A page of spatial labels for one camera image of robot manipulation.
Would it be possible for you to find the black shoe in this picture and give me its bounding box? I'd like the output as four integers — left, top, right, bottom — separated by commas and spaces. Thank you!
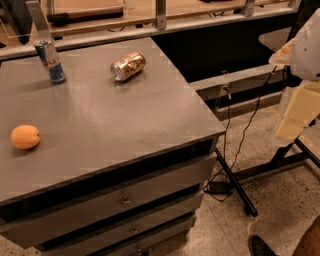
249, 235, 277, 256

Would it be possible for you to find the top grey drawer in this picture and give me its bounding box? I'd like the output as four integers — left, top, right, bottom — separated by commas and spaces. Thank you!
1, 153, 216, 248

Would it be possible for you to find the wooden shelf rack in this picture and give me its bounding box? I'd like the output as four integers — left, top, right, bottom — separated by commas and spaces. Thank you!
0, 0, 301, 61

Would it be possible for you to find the black power adapter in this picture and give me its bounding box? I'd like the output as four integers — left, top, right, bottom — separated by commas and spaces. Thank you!
208, 182, 233, 195

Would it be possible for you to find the middle grey drawer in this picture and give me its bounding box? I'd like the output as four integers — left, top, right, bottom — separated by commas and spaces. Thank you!
42, 192, 203, 256

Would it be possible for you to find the gold soda can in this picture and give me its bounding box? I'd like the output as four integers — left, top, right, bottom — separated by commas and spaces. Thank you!
110, 52, 146, 82

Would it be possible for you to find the bottom grey drawer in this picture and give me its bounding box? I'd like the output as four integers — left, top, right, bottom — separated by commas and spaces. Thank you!
98, 215, 195, 256

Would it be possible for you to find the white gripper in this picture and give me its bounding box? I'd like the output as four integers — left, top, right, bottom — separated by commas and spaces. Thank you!
269, 8, 320, 143

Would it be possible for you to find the grey drawer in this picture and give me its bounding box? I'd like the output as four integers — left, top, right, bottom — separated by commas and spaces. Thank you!
42, 192, 203, 256
98, 215, 195, 256
1, 153, 216, 248

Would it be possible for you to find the black laptop stand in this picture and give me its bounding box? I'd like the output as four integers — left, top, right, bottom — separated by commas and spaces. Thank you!
206, 138, 320, 217

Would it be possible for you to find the orange fruit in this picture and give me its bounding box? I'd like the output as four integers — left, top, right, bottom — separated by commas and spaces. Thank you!
10, 125, 40, 149

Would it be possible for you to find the grey drawer cabinet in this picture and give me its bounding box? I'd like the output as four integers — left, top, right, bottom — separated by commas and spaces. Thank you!
0, 38, 224, 253

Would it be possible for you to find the blue silver redbull can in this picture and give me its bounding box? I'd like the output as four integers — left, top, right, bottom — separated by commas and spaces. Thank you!
34, 38, 66, 84

